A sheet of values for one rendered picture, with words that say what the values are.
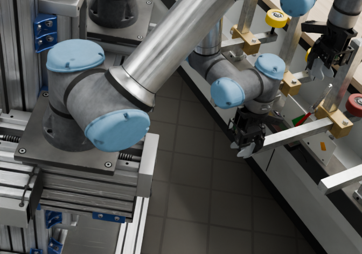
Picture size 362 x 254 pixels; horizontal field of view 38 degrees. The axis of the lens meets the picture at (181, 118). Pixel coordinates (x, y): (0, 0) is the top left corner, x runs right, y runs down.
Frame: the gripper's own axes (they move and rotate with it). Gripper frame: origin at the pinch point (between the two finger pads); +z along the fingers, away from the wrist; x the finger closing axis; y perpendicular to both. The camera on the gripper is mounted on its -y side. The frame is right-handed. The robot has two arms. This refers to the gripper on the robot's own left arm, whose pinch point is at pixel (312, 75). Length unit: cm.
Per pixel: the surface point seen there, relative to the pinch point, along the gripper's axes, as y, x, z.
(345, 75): 3.3, 10.0, 0.0
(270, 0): -54, 27, 12
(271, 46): -51, 32, 33
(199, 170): -49, 9, 102
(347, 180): 32.4, -11.9, 6.1
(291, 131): 5.6, -6.2, 16.0
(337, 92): 3.5, 10.0, 6.8
